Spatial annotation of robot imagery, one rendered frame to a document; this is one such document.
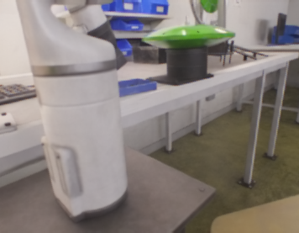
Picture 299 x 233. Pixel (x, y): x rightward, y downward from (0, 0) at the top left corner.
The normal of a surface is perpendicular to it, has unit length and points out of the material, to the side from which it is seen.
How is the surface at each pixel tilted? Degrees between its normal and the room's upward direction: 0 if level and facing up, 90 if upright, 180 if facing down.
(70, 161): 90
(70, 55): 93
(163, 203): 0
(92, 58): 90
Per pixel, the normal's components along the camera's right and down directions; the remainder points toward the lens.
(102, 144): 0.62, 0.23
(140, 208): -0.04, -0.94
